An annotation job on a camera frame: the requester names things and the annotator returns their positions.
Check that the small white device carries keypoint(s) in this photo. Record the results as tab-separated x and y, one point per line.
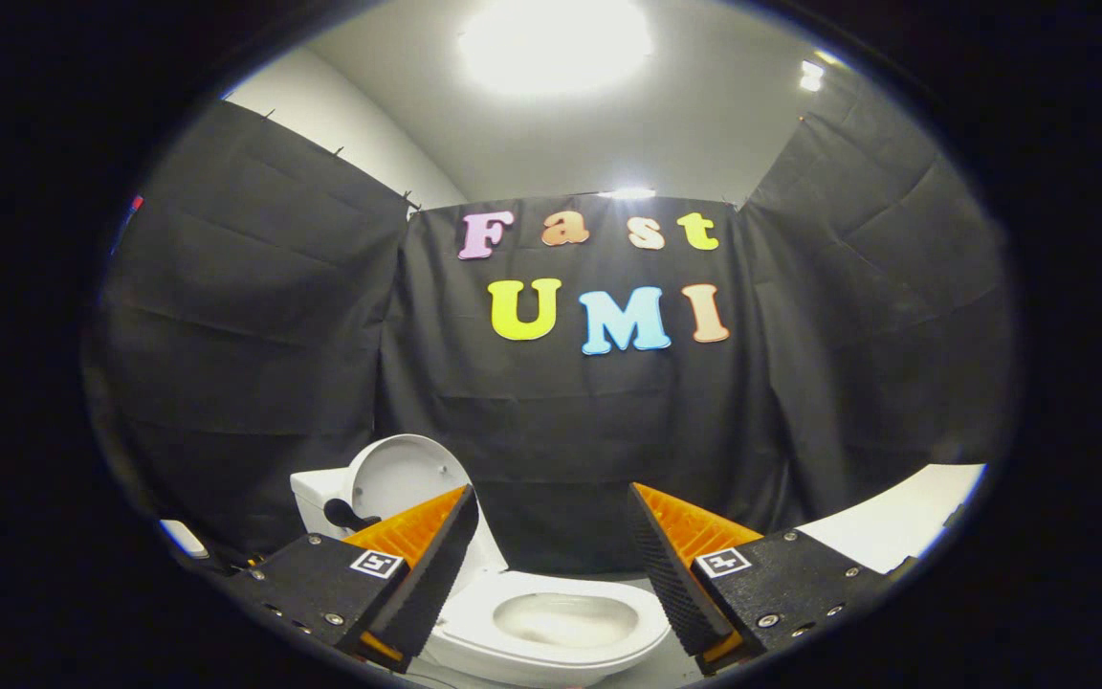
183	538

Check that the white toilet lid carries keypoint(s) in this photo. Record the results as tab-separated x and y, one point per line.
407	474

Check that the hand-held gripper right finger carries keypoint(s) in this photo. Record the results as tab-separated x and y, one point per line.
671	574

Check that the black backdrop cloth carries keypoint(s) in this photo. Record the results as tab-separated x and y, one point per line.
561	431

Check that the white toilet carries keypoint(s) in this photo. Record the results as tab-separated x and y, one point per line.
561	622

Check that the bright ceiling light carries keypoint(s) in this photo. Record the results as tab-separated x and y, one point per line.
551	43

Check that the small ceiling spotlight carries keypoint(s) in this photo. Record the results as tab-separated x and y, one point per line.
811	75

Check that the white toilet seat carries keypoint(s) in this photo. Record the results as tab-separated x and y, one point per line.
561	581

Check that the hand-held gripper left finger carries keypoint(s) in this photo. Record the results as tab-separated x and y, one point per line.
436	574

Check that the white cistern cover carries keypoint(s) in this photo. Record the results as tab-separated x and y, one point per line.
317	481

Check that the white drawer cabinet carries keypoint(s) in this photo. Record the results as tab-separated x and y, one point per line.
895	517

